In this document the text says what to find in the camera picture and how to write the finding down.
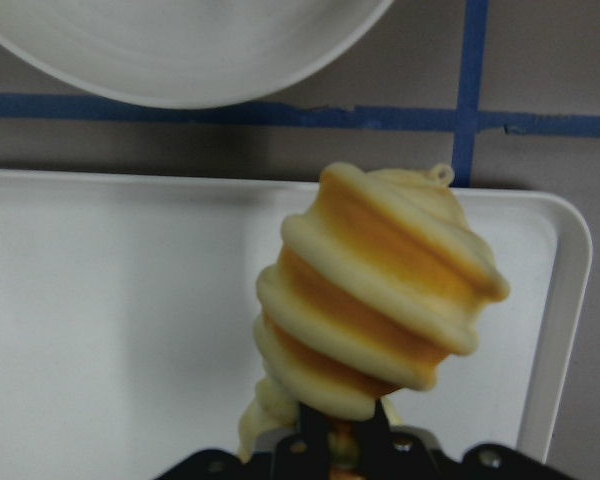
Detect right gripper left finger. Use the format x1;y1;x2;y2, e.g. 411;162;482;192
158;405;330;479

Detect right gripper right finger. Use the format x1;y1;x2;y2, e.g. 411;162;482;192
359;402;569;479

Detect yellow ridged bread roll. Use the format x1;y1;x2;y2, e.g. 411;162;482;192
238;163;510;459

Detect white round plate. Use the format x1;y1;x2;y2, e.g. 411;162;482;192
0;1;389;109

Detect white rectangular tray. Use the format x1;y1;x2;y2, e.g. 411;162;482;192
0;170;592;479

